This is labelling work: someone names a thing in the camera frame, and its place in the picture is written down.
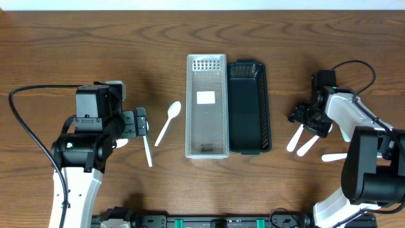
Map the white plastic spoon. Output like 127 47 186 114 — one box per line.
297 135 320 156

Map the white plastic fork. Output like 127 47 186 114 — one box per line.
286 124 304 152

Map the mint green plastic fork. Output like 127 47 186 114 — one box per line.
339 126 353 143

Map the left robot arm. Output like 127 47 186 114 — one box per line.
49 80 148 227

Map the white utensil under right arm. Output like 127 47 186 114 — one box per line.
321 153 382 162

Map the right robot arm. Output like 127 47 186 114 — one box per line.
287 70 404 227

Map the white spoon under left arm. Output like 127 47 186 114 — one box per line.
116 139 128 148

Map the white spoon near left gripper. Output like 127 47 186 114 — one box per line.
154 101 182 147

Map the white label in basket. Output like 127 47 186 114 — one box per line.
196 91 216 105

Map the dark green mesh basket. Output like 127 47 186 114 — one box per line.
227 60 272 155

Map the clear plastic mesh basket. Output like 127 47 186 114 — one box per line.
185 54 230 159

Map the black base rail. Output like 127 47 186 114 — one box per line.
91 206 379 228

